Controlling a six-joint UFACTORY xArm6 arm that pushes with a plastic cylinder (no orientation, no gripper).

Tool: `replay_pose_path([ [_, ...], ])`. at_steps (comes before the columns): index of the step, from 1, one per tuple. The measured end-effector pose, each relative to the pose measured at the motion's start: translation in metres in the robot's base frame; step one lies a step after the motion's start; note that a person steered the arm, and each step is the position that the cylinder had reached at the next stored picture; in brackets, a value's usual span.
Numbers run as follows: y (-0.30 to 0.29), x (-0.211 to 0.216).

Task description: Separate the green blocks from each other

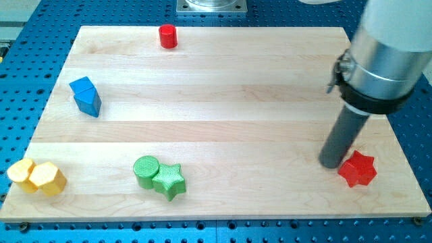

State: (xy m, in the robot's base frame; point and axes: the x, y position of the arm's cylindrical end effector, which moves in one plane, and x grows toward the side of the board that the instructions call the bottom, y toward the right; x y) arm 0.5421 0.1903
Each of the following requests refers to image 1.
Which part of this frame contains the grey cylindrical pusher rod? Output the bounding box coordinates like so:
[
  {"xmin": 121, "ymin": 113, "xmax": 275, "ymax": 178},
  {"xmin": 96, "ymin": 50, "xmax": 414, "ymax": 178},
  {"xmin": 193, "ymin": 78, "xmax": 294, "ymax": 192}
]
[{"xmin": 318, "ymin": 105, "xmax": 370, "ymax": 169}]

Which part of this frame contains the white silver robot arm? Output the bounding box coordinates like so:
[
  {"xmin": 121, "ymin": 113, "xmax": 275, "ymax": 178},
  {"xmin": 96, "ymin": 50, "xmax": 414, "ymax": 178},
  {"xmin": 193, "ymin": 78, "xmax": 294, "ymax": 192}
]
[{"xmin": 319, "ymin": 0, "xmax": 431, "ymax": 168}]

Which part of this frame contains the red star block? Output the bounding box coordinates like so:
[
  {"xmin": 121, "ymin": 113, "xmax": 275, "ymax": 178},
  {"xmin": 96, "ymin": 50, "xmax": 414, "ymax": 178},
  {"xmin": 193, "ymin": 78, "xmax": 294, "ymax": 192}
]
[{"xmin": 338, "ymin": 151, "xmax": 377, "ymax": 188}]

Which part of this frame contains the green star block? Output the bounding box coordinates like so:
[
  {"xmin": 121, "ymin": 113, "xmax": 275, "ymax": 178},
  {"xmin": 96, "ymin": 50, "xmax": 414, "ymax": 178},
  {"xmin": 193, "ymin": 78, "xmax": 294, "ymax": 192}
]
[{"xmin": 152, "ymin": 164, "xmax": 186, "ymax": 201}]

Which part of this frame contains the wooden board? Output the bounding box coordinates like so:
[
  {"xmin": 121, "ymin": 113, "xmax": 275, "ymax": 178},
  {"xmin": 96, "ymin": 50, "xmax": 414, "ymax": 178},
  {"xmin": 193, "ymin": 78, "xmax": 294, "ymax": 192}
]
[{"xmin": 1, "ymin": 26, "xmax": 431, "ymax": 222}]

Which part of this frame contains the red cylinder block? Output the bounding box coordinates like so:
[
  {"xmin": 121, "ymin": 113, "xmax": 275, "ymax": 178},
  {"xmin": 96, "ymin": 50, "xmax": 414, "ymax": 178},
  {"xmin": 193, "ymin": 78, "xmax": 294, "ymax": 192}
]
[{"xmin": 159, "ymin": 24, "xmax": 178, "ymax": 49}]

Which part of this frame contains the green cylinder block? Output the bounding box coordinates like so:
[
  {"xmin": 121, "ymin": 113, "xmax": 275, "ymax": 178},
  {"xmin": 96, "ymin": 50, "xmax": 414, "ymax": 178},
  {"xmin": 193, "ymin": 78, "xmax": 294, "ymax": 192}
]
[{"xmin": 133, "ymin": 155, "xmax": 160, "ymax": 189}]

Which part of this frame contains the blue pentagon block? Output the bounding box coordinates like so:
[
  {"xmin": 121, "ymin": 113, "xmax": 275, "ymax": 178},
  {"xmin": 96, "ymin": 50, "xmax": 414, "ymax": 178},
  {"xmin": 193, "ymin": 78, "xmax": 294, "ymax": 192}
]
[{"xmin": 74, "ymin": 88, "xmax": 102, "ymax": 117}]

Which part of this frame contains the blue cube block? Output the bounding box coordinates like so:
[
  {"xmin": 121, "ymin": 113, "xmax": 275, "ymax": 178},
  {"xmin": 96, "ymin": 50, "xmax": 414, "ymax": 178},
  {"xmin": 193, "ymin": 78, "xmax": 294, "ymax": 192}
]
[{"xmin": 69, "ymin": 76, "xmax": 94, "ymax": 95}]

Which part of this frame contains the yellow hexagon block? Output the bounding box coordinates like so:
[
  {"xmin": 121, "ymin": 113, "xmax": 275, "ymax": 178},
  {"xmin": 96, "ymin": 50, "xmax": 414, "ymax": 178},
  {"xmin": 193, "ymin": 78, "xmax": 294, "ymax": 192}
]
[{"xmin": 29, "ymin": 161, "xmax": 67, "ymax": 196}]

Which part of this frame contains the yellow round block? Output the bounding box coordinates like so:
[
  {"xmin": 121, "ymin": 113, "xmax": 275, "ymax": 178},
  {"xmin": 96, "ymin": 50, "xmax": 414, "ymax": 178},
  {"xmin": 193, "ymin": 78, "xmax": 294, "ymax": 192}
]
[{"xmin": 7, "ymin": 158, "xmax": 38, "ymax": 193}]

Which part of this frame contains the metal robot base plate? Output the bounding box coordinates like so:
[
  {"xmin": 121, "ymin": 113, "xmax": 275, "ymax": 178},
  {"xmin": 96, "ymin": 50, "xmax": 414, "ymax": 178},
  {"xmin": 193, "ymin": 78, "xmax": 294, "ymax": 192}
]
[{"xmin": 176, "ymin": 0, "xmax": 248, "ymax": 14}]

